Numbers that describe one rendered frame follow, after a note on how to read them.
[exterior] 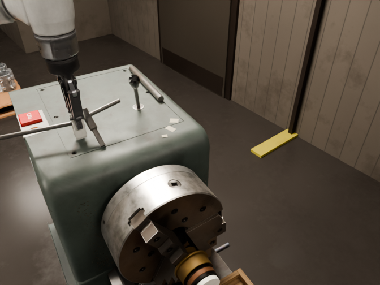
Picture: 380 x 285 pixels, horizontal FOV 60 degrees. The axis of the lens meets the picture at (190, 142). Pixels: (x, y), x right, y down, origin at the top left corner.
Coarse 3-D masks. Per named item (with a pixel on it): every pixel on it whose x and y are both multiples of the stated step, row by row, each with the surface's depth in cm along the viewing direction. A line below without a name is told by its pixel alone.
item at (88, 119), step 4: (84, 108) 89; (84, 112) 89; (88, 112) 89; (84, 116) 89; (88, 116) 89; (88, 120) 89; (92, 120) 89; (88, 124) 89; (92, 124) 89; (92, 128) 89; (96, 128) 89; (96, 132) 89; (96, 136) 89; (100, 136) 89; (100, 140) 89; (100, 144) 89; (104, 144) 89
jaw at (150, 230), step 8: (136, 216) 77; (144, 216) 76; (136, 224) 76; (144, 224) 77; (152, 224) 76; (160, 224) 80; (144, 232) 76; (152, 232) 75; (160, 232) 75; (168, 232) 80; (152, 240) 75; (160, 240) 76; (168, 240) 77; (176, 240) 80; (160, 248) 77; (168, 248) 76; (176, 248) 78; (184, 248) 80; (168, 256) 78; (176, 256) 77; (184, 256) 78; (176, 264) 78
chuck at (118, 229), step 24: (144, 192) 80; (168, 192) 79; (192, 192) 80; (120, 216) 79; (168, 216) 80; (192, 216) 85; (120, 240) 77; (144, 240) 80; (120, 264) 80; (144, 264) 85
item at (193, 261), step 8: (192, 248) 82; (192, 256) 78; (200, 256) 78; (184, 264) 77; (192, 264) 76; (200, 264) 76; (208, 264) 78; (176, 272) 78; (184, 272) 76; (192, 272) 76; (200, 272) 75; (208, 272) 75; (184, 280) 76; (192, 280) 75
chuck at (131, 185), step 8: (160, 168) 86; (168, 168) 87; (176, 168) 88; (184, 168) 91; (136, 176) 84; (144, 176) 83; (152, 176) 83; (128, 184) 83; (136, 184) 82; (120, 192) 83; (128, 192) 81; (112, 200) 83; (120, 200) 81; (112, 208) 82; (104, 216) 84; (104, 224) 84; (104, 232) 85
